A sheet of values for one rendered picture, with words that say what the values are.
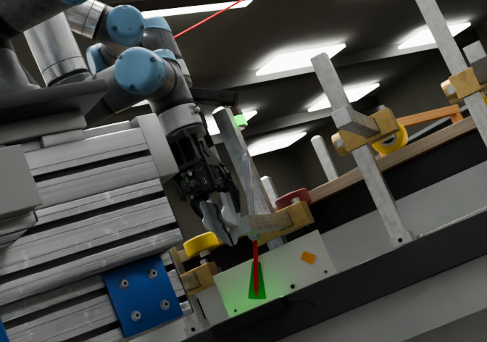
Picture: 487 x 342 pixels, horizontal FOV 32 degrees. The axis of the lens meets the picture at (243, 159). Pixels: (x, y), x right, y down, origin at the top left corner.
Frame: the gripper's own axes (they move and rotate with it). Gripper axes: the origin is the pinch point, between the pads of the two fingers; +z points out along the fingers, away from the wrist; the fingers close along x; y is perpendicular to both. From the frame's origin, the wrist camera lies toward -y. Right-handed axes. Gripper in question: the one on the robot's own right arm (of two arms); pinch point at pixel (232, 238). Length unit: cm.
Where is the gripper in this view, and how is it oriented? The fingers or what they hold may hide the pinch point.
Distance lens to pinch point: 147.1
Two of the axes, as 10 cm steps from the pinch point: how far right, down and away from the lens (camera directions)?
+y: -3.3, -0.4, -9.4
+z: 3.9, 9.1, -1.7
